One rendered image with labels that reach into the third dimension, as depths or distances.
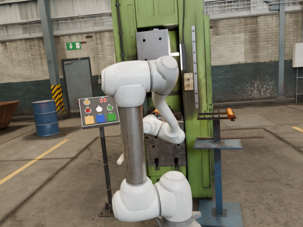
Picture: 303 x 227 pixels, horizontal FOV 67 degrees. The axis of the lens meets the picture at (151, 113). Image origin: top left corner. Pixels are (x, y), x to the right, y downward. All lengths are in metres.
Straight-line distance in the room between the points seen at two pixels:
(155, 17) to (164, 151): 1.30
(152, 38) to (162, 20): 0.25
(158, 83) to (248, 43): 7.75
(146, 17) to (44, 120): 4.68
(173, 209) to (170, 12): 1.80
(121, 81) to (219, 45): 7.57
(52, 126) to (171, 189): 5.60
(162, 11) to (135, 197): 1.80
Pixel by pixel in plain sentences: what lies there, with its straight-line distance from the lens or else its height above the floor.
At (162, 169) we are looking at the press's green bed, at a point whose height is 0.43.
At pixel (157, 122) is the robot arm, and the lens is 1.44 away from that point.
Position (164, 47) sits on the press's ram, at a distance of 2.21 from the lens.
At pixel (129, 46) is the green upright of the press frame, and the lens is 2.41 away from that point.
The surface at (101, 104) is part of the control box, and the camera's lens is 2.22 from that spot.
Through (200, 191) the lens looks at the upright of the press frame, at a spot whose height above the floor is 0.09.
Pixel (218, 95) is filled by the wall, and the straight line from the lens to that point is 8.39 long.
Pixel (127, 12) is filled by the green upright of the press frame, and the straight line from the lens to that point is 2.46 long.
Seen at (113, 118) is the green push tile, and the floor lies 1.00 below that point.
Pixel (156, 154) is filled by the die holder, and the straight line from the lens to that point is 2.30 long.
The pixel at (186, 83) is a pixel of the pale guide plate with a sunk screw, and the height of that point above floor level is 1.26.
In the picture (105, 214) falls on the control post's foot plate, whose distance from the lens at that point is 2.59.
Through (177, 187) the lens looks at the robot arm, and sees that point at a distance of 1.16.
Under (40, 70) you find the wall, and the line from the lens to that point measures 9.48.
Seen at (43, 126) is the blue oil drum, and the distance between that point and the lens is 6.55.
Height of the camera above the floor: 1.38
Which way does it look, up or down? 10 degrees down
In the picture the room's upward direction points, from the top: 5 degrees counter-clockwise
